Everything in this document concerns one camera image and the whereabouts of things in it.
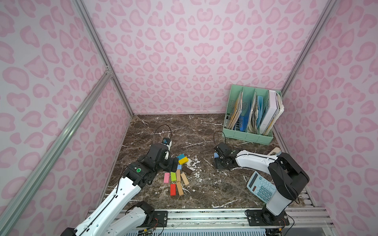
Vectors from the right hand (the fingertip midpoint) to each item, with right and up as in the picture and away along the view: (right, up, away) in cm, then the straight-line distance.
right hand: (219, 163), depth 93 cm
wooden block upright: (-25, -5, -5) cm, 26 cm away
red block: (-28, -12, -10) cm, 32 cm away
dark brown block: (-21, -3, -2) cm, 21 cm away
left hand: (-28, +9, -18) cm, 34 cm away
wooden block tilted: (-22, -7, -7) cm, 24 cm away
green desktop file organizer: (+19, +32, -2) cm, 37 cm away
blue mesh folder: (+20, +27, +21) cm, 39 cm away
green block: (-28, -5, -7) cm, 29 cm away
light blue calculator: (+20, -10, -13) cm, 26 cm away
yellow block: (-23, +2, 0) cm, 23 cm away
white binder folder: (+31, +32, -4) cm, 45 cm away
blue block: (-25, -1, -2) cm, 25 cm away
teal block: (-25, +4, +3) cm, 25 cm away
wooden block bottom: (-24, -11, -10) cm, 28 cm away
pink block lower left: (-32, -7, -7) cm, 33 cm away
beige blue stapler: (+38, +8, +3) cm, 39 cm away
